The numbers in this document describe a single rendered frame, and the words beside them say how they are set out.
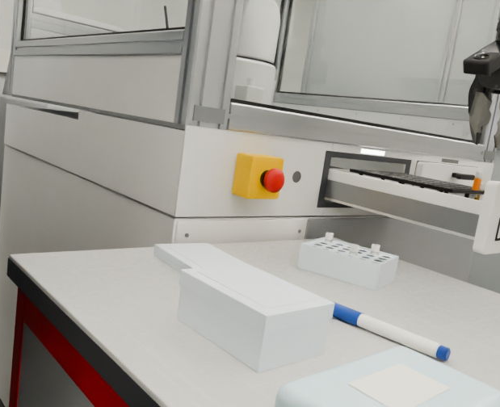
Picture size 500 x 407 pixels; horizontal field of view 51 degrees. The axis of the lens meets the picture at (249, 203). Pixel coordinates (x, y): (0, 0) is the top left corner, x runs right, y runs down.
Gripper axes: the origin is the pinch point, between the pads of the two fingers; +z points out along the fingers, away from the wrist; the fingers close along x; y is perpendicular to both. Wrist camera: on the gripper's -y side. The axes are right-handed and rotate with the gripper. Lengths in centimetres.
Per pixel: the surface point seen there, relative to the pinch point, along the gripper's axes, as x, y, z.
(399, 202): 5.8, -13.2, 13.2
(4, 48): 343, 10, -10
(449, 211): -3.6, -13.2, 12.4
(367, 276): -4.2, -32.4, 21.4
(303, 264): 5.1, -35.3, 22.7
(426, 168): 21.2, 18.0, 8.6
